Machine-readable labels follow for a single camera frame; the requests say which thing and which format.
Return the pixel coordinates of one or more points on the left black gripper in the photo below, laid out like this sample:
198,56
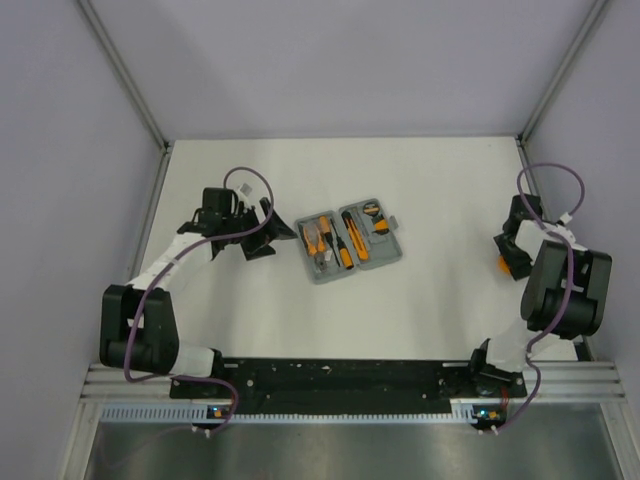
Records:
271,229

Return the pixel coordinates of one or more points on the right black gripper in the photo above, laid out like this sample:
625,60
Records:
519,268

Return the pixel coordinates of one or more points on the orange pliers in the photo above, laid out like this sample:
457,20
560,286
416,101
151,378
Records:
317,245

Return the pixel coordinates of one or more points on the orange tape measure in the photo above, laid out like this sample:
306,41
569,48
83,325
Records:
503,266

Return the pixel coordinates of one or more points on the orange black screwdriver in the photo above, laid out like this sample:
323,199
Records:
345,257
326,230

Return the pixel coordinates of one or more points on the orange utility knife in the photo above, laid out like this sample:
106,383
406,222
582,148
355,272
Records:
356,237

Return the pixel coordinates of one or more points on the grey plastic tool case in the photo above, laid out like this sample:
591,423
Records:
383,249

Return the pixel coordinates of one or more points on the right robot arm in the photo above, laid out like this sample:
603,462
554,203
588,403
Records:
564,297

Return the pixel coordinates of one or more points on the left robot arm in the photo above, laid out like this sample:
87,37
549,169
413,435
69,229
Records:
138,323

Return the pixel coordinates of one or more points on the black round tape roll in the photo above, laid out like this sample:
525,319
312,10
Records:
371,208

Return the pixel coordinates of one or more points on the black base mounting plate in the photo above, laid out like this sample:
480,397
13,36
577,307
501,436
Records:
339,386

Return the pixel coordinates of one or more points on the white slotted cable duct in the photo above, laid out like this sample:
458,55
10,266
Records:
204,414

